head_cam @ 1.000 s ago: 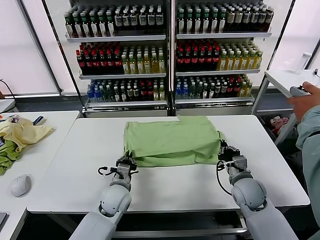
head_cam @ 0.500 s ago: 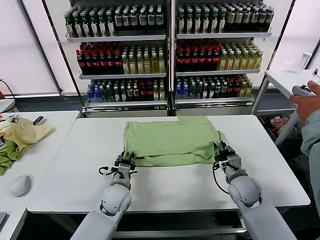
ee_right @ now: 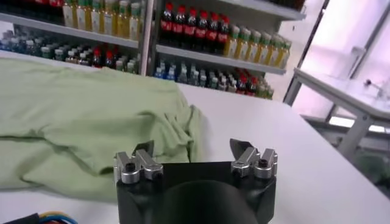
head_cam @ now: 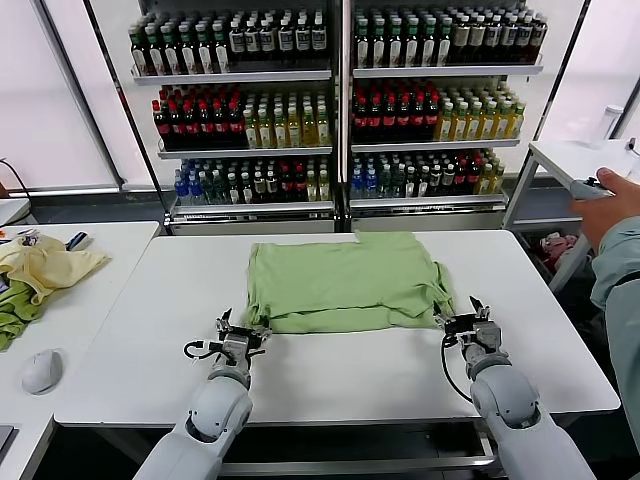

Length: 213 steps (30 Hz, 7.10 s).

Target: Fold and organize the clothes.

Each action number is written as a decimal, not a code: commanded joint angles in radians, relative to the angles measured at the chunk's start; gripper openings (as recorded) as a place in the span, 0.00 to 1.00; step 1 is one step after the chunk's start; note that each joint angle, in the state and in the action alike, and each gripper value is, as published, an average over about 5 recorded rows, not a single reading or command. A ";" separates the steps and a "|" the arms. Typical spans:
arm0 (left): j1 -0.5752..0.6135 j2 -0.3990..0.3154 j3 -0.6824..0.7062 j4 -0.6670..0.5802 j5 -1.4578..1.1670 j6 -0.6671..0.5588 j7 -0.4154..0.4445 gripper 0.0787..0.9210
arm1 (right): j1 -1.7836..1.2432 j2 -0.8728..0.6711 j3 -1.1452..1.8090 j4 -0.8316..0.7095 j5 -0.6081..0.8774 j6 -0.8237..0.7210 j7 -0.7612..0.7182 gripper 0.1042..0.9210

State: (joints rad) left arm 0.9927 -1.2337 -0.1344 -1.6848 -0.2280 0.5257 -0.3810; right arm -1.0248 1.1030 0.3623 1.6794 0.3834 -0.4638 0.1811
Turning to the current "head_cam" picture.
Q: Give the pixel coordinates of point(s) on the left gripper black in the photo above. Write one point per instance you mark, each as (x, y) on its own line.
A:
(240, 330)

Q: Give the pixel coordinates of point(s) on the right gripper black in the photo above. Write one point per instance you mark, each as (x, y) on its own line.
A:
(457, 326)

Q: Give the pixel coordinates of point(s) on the light green t-shirt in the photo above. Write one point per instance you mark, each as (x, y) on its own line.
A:
(340, 280)

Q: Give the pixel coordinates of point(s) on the grey handheld controller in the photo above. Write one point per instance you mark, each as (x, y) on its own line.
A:
(585, 189)

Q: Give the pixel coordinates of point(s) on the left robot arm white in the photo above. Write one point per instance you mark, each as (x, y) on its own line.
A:
(215, 415)

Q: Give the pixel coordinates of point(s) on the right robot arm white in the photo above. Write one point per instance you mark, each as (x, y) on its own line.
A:
(515, 410)

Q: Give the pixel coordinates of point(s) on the person's forearm pale sleeve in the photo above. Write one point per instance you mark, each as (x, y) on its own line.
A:
(622, 300)

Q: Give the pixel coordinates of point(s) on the pink red clothes heap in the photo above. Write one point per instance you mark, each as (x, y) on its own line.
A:
(557, 247)

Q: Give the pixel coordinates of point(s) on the person's hand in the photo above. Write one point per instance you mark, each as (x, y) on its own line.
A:
(615, 210)

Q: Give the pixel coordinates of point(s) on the white side table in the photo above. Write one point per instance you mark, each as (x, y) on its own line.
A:
(555, 160)

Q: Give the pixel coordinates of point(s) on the blue white striped item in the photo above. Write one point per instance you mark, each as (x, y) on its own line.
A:
(79, 241)

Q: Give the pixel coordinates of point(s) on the pale yellow garment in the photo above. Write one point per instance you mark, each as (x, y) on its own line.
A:
(55, 265)

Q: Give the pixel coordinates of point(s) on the white computer mouse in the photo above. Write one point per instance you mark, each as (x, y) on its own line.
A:
(42, 372)

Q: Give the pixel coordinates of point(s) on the crumpled green cloth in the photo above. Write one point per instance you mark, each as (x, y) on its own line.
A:
(15, 310)

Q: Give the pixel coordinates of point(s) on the small tag on garment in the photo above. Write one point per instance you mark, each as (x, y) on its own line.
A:
(29, 241)

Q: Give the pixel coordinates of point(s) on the small dark clip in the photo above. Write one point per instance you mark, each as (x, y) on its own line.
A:
(634, 146)

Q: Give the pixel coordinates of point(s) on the beverage shelf unit wide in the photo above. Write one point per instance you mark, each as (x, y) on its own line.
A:
(440, 72)

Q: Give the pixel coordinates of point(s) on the beverage shelf unit narrow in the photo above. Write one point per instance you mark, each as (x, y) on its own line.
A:
(240, 75)

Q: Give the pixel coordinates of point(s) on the grey laptop corner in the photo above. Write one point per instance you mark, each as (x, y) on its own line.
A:
(6, 440)

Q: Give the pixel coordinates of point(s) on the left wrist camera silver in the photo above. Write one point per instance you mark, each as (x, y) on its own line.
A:
(236, 347)

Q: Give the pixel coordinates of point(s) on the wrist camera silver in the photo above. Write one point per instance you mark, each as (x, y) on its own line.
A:
(236, 347)
(487, 335)

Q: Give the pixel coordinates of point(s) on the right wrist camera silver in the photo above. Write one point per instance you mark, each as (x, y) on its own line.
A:
(487, 335)

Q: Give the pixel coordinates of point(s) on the metal table frame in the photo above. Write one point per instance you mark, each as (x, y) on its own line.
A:
(350, 467)

